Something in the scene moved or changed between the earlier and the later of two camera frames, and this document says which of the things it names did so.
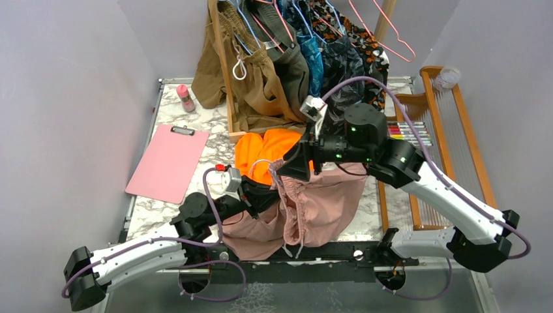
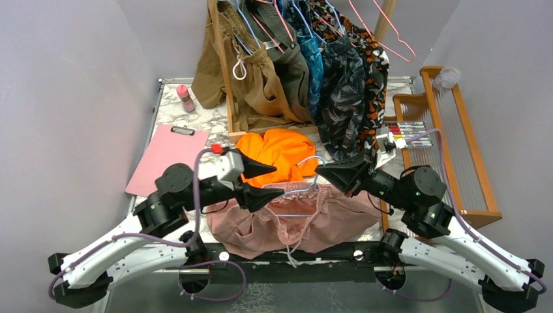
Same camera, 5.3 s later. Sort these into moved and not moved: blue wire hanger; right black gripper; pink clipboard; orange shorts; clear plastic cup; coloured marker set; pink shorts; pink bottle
Moved: blue wire hanger; pink shorts; right black gripper
Not moved: clear plastic cup; orange shorts; pink clipboard; pink bottle; coloured marker set
